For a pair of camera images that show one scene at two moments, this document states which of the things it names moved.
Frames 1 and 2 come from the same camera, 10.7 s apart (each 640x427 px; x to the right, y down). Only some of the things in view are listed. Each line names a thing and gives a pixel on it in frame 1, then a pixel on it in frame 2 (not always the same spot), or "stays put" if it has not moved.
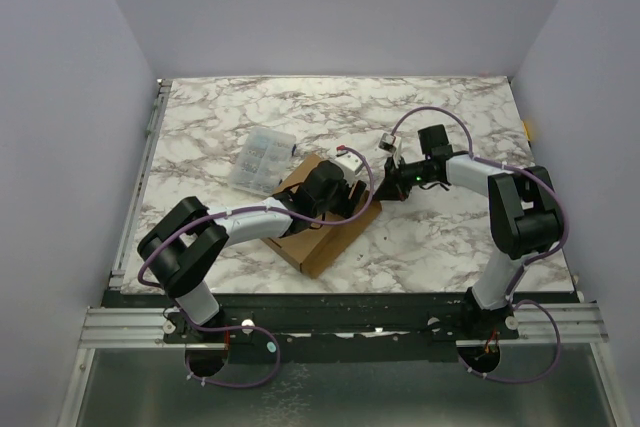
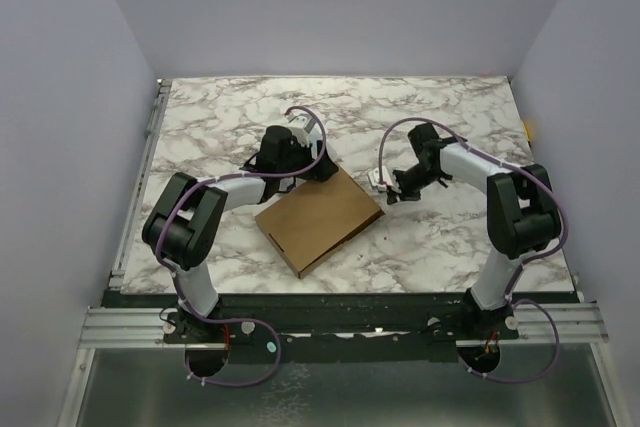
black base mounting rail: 342,328 stays put
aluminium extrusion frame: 103,326 stays put
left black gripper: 345,205 → 322,170
